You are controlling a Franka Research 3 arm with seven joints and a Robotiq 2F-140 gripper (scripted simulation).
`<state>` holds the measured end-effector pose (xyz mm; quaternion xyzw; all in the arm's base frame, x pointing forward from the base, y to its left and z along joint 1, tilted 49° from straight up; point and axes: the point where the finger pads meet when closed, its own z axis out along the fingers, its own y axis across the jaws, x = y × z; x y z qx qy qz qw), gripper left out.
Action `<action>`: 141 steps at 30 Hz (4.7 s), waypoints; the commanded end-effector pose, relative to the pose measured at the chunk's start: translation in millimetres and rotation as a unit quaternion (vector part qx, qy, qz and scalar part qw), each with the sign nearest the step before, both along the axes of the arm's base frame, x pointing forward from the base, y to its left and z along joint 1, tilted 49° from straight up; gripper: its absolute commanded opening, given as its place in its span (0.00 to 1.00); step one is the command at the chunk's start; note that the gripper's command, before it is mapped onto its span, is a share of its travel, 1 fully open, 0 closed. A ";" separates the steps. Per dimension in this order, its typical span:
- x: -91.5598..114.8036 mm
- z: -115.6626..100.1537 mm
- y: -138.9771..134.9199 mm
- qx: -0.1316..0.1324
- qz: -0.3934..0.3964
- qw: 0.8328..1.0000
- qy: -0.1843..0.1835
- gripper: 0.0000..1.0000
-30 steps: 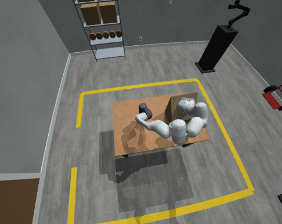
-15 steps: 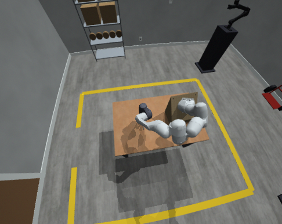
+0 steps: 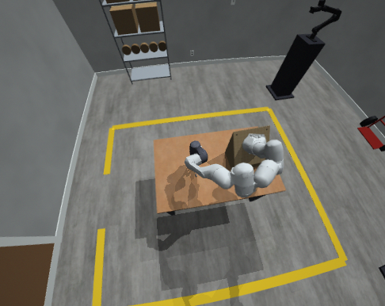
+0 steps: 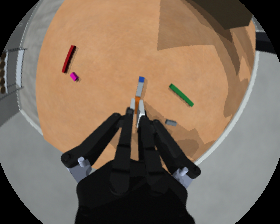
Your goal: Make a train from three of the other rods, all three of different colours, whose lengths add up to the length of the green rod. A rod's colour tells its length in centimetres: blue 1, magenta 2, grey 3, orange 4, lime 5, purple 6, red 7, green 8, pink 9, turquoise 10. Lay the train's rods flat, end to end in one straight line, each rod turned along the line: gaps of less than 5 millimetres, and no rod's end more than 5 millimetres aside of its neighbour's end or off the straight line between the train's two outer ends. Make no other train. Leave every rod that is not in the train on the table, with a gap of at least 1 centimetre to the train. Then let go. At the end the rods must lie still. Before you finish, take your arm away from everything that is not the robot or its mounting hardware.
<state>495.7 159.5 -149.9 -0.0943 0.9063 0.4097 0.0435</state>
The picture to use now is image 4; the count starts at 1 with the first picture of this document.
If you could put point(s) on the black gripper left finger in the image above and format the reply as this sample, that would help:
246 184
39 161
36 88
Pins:
79 160

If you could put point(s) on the green rod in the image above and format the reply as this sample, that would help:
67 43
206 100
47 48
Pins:
182 95

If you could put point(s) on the dark red rod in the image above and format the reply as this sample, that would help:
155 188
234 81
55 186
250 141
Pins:
68 58

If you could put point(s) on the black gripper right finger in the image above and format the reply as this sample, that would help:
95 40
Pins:
170 152

